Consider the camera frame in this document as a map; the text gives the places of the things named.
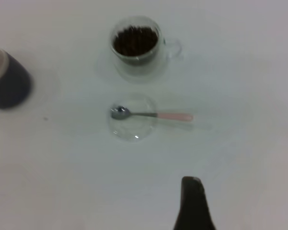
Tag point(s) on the clear glass saucer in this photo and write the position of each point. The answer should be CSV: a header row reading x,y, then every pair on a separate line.
x,y
134,134

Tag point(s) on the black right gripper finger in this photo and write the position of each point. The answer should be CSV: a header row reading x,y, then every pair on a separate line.
x,y
194,210

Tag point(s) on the dark grey ceramic mug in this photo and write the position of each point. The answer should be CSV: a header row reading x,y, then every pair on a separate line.
x,y
12,88

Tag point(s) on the coffee beans pile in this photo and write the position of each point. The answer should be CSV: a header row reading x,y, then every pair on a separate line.
x,y
134,43

